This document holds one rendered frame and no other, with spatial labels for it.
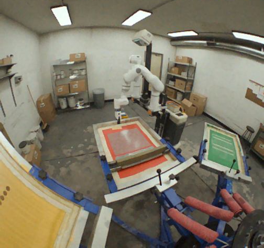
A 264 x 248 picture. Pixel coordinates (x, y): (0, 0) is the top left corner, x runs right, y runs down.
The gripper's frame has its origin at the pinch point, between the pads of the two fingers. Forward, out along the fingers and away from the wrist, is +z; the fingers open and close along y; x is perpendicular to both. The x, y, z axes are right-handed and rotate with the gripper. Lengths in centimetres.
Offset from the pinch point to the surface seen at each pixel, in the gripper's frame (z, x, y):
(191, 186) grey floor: 98, -93, -89
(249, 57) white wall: -162, -381, -42
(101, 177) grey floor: 98, 35, -6
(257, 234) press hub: -34, -2, -140
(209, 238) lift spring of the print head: -24, 8, -125
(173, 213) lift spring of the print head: -10, 7, -105
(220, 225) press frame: -4, -13, -134
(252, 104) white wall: -22, -380, -88
